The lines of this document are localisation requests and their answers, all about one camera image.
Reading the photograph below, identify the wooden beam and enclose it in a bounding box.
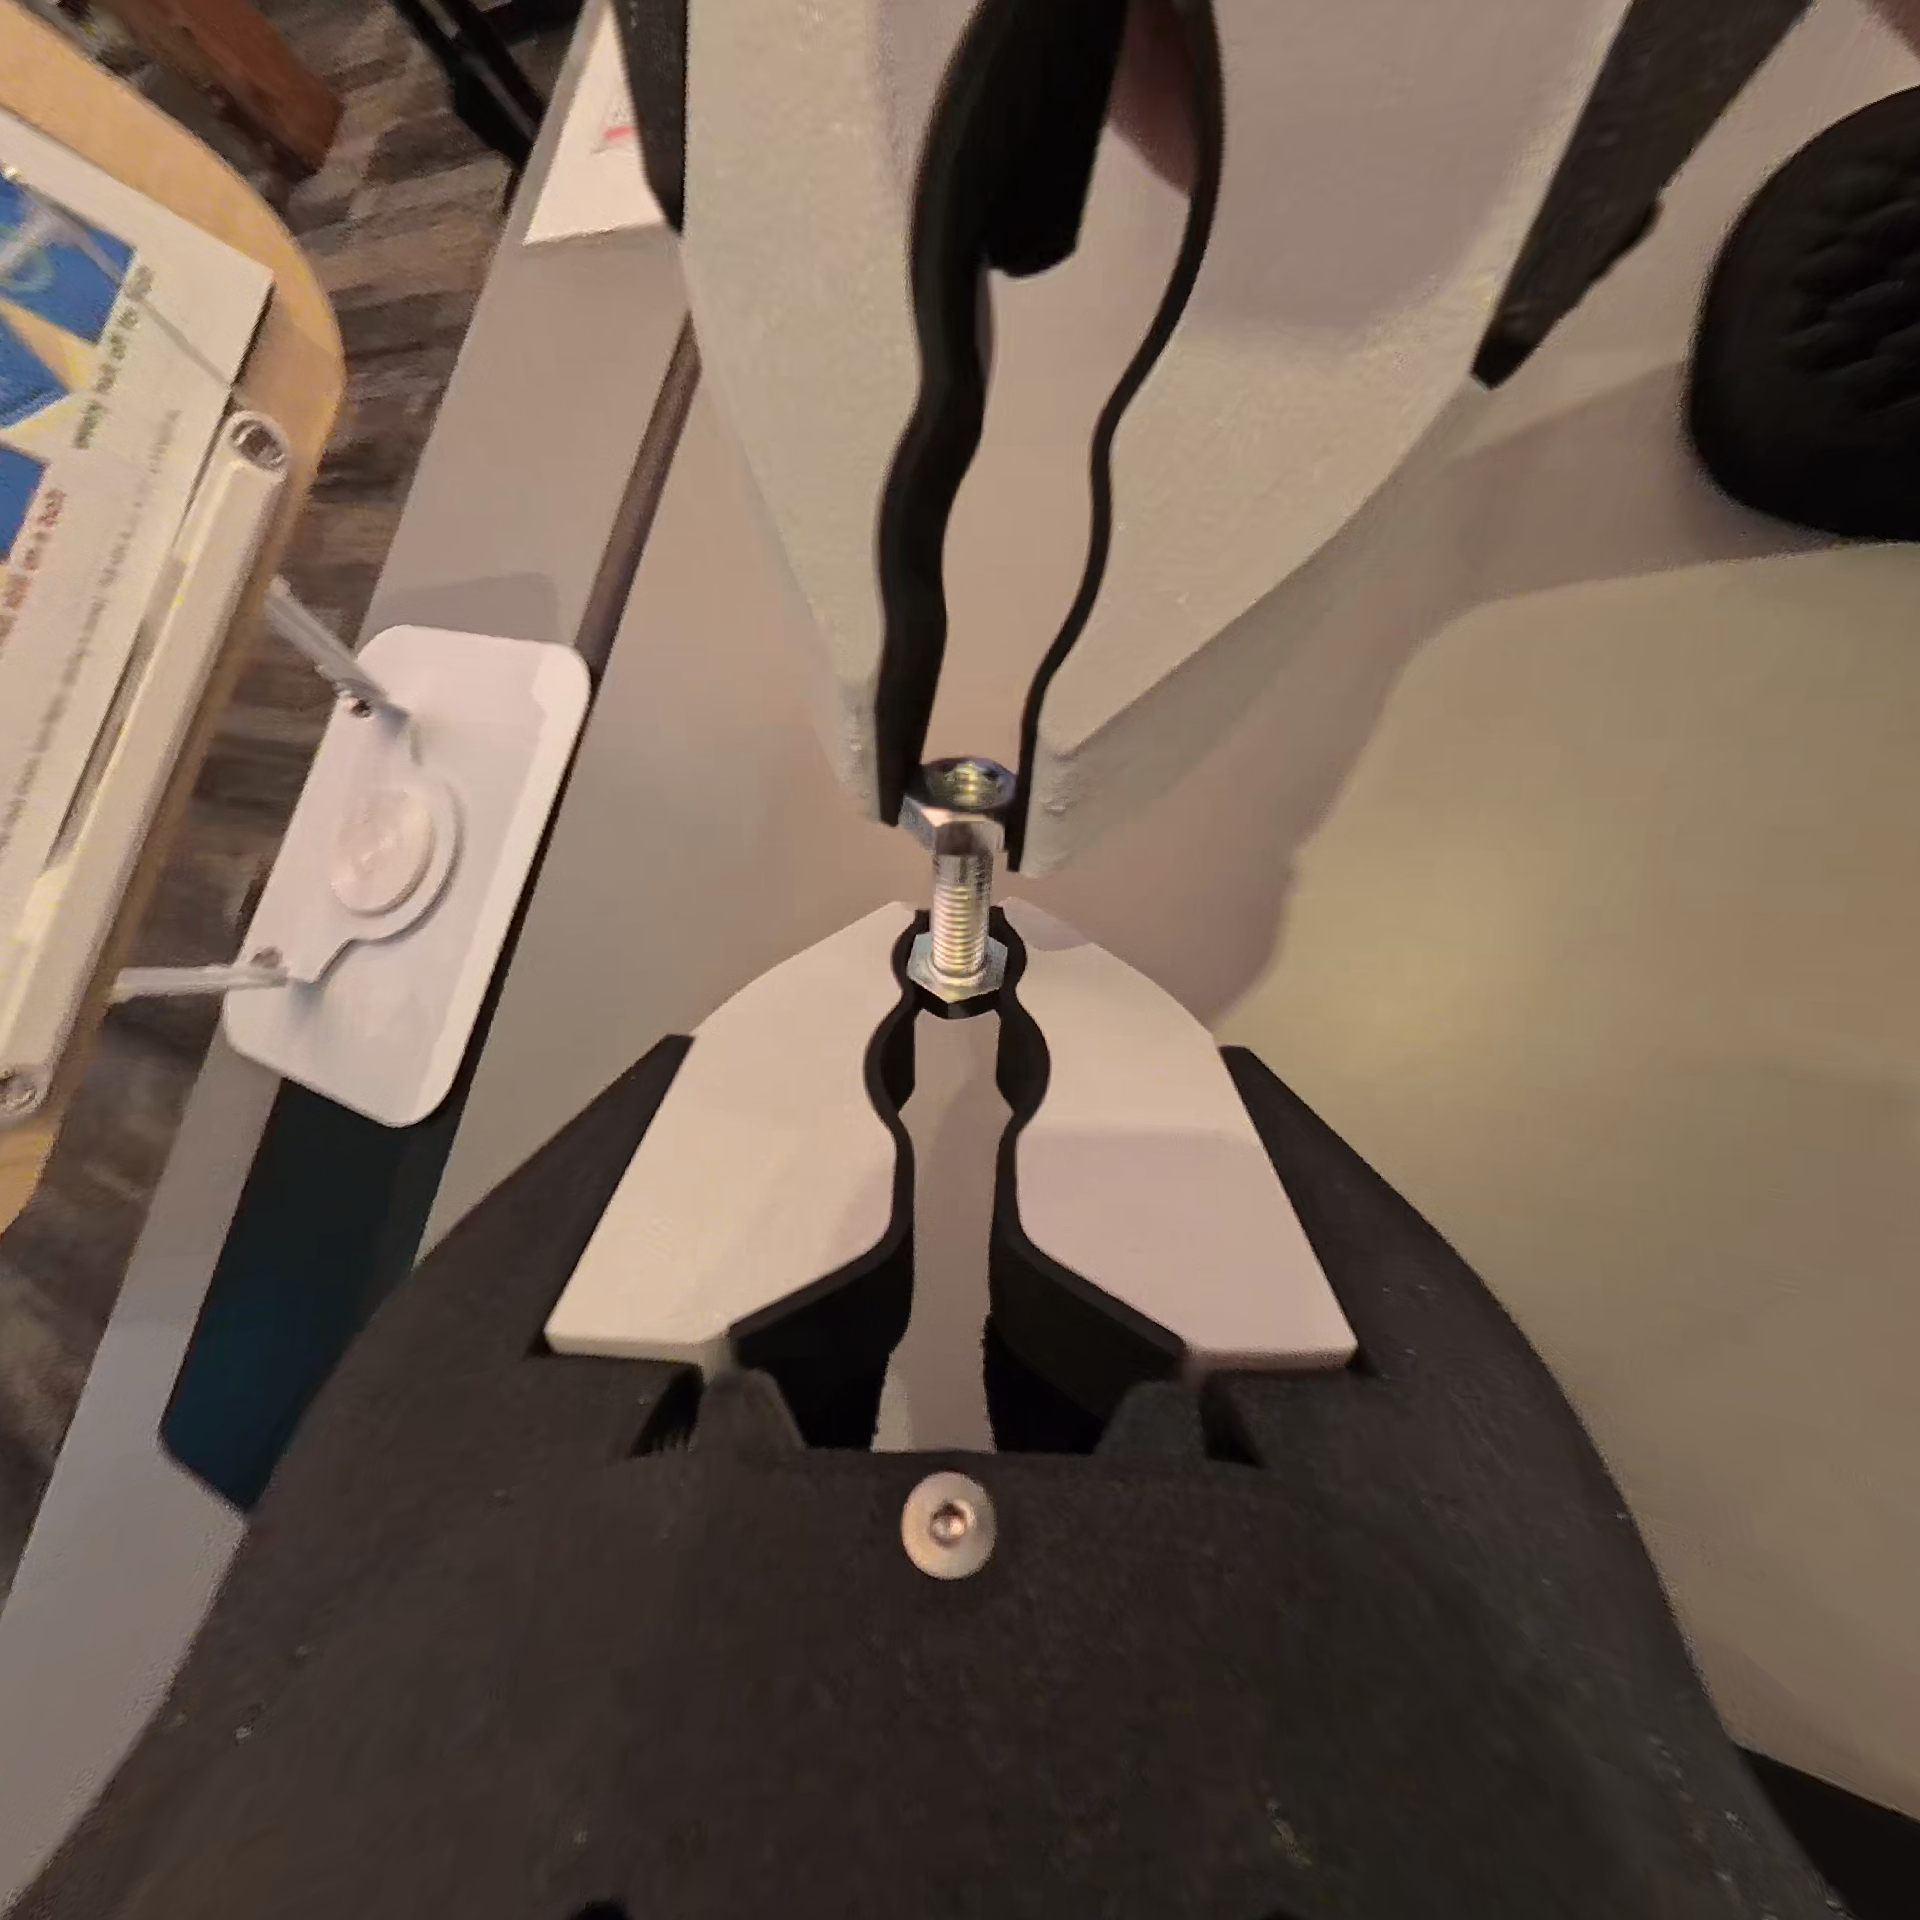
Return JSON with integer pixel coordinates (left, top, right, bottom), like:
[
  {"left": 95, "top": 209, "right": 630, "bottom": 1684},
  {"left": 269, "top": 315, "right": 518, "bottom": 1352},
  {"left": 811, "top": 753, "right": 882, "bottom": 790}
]
[{"left": 90, "top": 0, "right": 347, "bottom": 175}]

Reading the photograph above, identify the wooden document stand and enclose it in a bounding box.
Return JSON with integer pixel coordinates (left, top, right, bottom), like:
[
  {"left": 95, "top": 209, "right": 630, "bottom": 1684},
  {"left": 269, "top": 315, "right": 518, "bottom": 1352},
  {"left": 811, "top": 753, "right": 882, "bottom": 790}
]
[{"left": 0, "top": 8, "right": 594, "bottom": 1235}]

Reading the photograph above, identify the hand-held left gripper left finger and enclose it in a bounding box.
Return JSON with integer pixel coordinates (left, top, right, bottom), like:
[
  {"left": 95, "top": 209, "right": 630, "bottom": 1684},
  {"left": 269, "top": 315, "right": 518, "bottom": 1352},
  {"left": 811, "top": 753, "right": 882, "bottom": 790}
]
[{"left": 544, "top": 900, "right": 922, "bottom": 1454}]

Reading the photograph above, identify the instruction board on stand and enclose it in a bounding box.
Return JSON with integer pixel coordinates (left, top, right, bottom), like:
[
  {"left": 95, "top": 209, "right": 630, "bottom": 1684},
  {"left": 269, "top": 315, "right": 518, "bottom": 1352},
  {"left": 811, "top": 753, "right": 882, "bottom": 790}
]
[{"left": 0, "top": 112, "right": 278, "bottom": 904}]

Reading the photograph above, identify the black metal rolling stand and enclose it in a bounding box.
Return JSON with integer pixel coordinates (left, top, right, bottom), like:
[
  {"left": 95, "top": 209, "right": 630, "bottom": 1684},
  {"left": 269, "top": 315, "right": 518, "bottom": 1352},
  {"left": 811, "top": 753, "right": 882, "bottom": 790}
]
[{"left": 398, "top": 0, "right": 600, "bottom": 168}]

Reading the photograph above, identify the white paper sheet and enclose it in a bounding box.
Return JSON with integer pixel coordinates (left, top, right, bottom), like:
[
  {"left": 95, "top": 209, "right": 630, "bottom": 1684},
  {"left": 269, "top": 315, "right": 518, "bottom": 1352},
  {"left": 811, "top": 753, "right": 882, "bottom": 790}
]
[{"left": 526, "top": 0, "right": 670, "bottom": 243}]

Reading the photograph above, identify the black elbow rest pad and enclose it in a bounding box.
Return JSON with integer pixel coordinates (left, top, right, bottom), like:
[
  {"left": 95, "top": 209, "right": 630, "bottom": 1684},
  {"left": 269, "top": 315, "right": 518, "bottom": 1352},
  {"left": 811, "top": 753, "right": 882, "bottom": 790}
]
[{"left": 1686, "top": 90, "right": 1920, "bottom": 542}]

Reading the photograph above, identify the silver hex bolt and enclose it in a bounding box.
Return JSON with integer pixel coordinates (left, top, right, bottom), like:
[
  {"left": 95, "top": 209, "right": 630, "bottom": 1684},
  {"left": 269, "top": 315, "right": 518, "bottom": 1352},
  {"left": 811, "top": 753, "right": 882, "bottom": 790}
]
[{"left": 903, "top": 849, "right": 1023, "bottom": 1019}]

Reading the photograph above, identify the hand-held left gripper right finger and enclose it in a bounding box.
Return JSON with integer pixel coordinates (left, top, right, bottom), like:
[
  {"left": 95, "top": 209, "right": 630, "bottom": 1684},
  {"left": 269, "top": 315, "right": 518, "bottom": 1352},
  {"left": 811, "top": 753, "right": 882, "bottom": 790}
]
[{"left": 978, "top": 900, "right": 1362, "bottom": 1454}]

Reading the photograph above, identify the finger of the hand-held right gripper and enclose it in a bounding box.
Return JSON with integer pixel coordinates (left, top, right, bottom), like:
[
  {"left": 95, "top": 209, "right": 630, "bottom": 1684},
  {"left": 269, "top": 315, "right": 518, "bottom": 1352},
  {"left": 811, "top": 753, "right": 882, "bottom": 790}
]
[
  {"left": 679, "top": 0, "right": 998, "bottom": 826},
  {"left": 1016, "top": 0, "right": 1632, "bottom": 882}
]

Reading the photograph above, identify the silver hex nut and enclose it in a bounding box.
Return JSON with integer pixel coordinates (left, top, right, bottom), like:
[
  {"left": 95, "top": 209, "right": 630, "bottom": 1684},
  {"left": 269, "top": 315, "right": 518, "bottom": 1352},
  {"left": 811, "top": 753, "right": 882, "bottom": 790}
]
[{"left": 901, "top": 756, "right": 1022, "bottom": 865}]

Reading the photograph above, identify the person's right hand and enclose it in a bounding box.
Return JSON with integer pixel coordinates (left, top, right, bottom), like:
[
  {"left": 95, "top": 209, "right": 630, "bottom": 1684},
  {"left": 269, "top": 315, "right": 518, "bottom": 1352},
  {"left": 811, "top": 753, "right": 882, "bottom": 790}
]
[{"left": 1114, "top": 0, "right": 1213, "bottom": 201}]

